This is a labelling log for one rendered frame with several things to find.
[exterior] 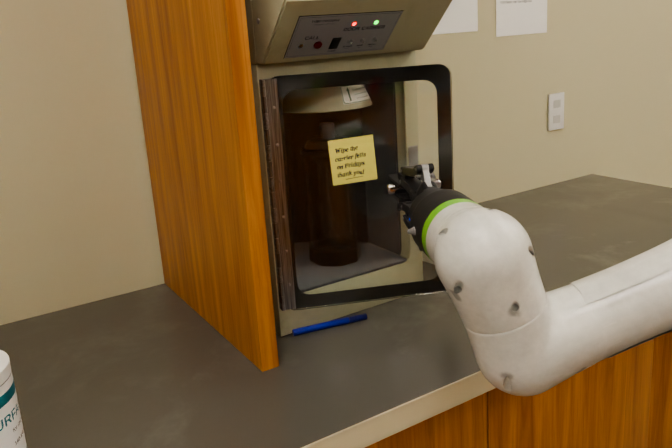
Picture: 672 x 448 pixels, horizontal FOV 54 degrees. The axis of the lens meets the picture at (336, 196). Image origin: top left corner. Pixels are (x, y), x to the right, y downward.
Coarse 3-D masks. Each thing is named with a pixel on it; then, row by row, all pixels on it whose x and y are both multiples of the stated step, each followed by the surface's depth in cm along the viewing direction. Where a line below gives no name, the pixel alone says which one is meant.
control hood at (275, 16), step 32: (256, 0) 100; (288, 0) 93; (320, 0) 96; (352, 0) 99; (384, 0) 102; (416, 0) 105; (448, 0) 109; (256, 32) 102; (288, 32) 99; (416, 32) 113
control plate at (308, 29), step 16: (304, 16) 97; (320, 16) 99; (336, 16) 100; (352, 16) 102; (368, 16) 103; (384, 16) 105; (304, 32) 100; (320, 32) 102; (336, 32) 103; (352, 32) 105; (368, 32) 107; (384, 32) 109; (288, 48) 102; (304, 48) 103; (320, 48) 105; (352, 48) 109; (368, 48) 111
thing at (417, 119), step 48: (288, 96) 105; (336, 96) 107; (384, 96) 108; (432, 96) 109; (288, 144) 107; (384, 144) 110; (432, 144) 111; (288, 192) 109; (336, 192) 110; (384, 192) 112; (336, 240) 112; (384, 240) 114; (336, 288) 115; (384, 288) 116; (432, 288) 118
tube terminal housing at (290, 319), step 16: (256, 64) 104; (272, 64) 106; (288, 64) 107; (304, 64) 109; (320, 64) 110; (336, 64) 112; (352, 64) 114; (368, 64) 116; (384, 64) 117; (400, 64) 119; (256, 80) 105; (256, 96) 106; (256, 112) 107; (272, 240) 112; (272, 256) 113; (272, 272) 114; (272, 288) 115; (352, 304) 123; (368, 304) 125; (288, 320) 116; (304, 320) 118; (320, 320) 120
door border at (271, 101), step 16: (272, 80) 104; (272, 96) 105; (272, 112) 106; (272, 128) 106; (272, 144) 107; (272, 160) 107; (272, 176) 108; (288, 224) 110; (288, 240) 111; (288, 256) 112; (288, 272) 112; (288, 288) 113; (288, 304) 114
